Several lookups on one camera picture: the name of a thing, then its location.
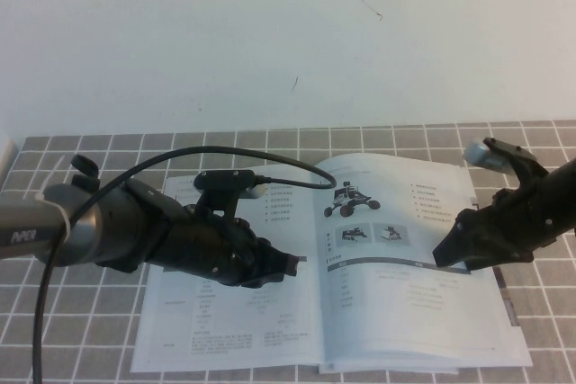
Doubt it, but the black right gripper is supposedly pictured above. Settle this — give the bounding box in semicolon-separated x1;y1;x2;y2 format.
432;172;563;271

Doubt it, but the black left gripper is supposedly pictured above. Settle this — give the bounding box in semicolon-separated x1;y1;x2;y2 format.
148;203;302;290

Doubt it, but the white product catalogue book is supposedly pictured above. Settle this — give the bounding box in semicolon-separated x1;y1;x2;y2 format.
130;153;535;370

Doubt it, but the brochure with photo cover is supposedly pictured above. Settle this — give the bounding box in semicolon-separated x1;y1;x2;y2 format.
317;264;526;377

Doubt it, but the grey white grid tablecloth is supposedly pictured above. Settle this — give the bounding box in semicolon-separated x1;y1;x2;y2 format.
0;119;576;384

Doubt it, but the white zip tie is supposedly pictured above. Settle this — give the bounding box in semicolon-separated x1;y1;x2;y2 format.
42;154;76;246

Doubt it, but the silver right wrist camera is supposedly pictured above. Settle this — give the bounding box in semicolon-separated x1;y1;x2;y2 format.
464;137;550;187

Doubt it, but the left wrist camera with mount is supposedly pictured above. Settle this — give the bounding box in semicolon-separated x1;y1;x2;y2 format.
193;169;267;223

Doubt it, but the thin black cable loop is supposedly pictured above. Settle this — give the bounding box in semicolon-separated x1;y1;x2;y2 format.
71;154;101;194

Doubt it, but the thick black camera cable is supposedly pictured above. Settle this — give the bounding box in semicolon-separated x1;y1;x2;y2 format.
31;145;338;384

